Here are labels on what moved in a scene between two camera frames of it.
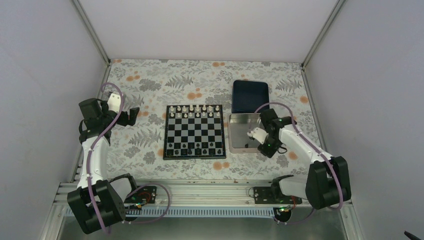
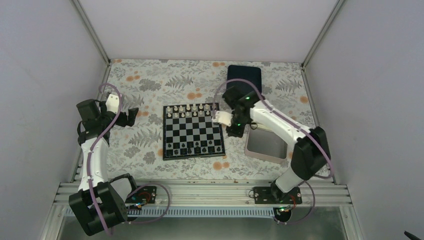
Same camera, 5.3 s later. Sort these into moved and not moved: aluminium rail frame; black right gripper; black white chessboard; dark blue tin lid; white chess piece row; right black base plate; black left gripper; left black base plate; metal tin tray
Moved: black right gripper; dark blue tin lid; metal tin tray
Not moved: white chess piece row; black left gripper; right black base plate; left black base plate; black white chessboard; aluminium rail frame
